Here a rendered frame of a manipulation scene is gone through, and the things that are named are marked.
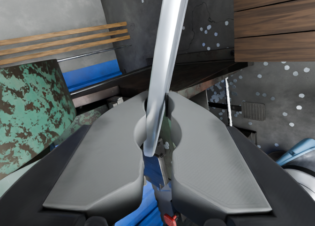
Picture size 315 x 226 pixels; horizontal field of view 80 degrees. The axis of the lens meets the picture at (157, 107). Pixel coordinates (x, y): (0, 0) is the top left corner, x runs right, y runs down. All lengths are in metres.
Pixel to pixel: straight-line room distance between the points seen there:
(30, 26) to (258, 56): 1.73
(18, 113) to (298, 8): 0.80
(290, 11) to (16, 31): 1.82
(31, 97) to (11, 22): 1.54
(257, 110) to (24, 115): 1.00
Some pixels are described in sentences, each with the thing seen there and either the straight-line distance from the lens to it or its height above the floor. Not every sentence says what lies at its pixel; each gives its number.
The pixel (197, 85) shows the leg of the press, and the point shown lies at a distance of 0.81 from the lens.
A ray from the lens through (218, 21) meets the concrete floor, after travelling 1.29.
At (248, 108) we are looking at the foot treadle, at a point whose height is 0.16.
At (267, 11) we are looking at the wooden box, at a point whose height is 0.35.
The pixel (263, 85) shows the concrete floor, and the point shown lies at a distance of 1.24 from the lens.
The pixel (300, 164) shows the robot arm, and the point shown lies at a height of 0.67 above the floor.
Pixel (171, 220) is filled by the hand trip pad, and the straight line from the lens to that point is 0.99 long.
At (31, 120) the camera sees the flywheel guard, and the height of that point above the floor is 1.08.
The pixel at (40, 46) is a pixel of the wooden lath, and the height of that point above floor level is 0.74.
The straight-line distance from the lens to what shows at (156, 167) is 0.75.
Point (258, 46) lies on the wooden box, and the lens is 0.83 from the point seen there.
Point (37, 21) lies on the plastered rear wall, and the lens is 2.02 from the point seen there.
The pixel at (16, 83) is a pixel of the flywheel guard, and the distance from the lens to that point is 0.46.
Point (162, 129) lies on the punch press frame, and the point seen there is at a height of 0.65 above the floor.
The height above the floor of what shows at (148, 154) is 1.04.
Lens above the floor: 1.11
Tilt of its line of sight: 36 degrees down
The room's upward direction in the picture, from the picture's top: 117 degrees counter-clockwise
